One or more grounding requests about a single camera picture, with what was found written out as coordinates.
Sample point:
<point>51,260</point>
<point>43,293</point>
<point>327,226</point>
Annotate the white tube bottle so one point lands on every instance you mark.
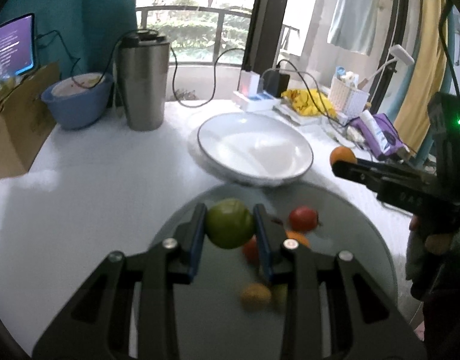
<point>375,130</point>

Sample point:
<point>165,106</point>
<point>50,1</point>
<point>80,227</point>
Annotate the small red fruit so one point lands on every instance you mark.
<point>251,251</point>

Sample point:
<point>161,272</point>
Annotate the purple cloth pouch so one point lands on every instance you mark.
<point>398,149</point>

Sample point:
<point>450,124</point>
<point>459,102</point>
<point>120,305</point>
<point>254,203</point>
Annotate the balcony railing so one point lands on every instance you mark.
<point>200,35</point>

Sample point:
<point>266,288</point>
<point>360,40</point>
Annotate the green apple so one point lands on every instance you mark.
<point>229,224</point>

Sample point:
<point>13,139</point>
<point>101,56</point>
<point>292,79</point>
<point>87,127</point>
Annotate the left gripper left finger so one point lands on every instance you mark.
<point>190,237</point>

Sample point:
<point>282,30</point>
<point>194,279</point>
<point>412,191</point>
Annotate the white desk lamp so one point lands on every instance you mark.
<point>397,54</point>

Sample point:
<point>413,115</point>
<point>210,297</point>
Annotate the stainless steel tumbler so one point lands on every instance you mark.
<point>141,65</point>

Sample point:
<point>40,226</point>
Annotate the teal curtain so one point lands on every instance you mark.
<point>89,28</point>

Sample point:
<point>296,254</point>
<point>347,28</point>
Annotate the black power adapter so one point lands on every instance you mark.
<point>276,83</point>

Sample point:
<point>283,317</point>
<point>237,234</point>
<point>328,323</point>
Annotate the cardboard box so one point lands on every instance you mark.
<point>25,121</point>

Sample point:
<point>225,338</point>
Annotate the white power strip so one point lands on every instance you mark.
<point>257,102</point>

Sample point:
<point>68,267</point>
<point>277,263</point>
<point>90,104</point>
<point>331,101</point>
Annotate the red fruit with stem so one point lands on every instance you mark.
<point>304,219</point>

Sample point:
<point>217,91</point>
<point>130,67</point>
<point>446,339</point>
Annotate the white charger adapter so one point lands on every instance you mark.
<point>248,83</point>

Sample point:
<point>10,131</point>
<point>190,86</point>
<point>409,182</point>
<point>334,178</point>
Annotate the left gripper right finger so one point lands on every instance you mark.
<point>270,237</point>

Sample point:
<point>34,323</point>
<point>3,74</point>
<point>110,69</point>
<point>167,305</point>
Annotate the yellow duck plastic bag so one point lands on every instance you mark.
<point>309,102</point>

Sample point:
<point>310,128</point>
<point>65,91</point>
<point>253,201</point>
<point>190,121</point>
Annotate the yellow curtain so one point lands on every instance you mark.
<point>412,121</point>

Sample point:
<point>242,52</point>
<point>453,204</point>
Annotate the light blue hanging towel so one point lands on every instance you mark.
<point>353,26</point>

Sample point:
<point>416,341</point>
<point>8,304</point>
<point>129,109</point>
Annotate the white plate dark rim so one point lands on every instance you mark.
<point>255,149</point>

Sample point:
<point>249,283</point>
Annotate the blue bowl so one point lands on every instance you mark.
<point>79,101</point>

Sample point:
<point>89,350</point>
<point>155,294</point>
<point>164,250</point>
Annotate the orange fruit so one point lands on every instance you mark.
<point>299,237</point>
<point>342,154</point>

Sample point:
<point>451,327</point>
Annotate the white perforated basket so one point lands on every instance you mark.
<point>350,101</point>

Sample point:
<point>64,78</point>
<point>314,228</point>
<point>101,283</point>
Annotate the tablet with purple screen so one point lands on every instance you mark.
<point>17,46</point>

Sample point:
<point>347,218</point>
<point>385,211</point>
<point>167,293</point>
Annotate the yellow fruit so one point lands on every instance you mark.
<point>255,297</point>

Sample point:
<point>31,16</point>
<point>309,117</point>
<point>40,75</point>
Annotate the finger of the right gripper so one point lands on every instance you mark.
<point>365,178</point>
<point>396,167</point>

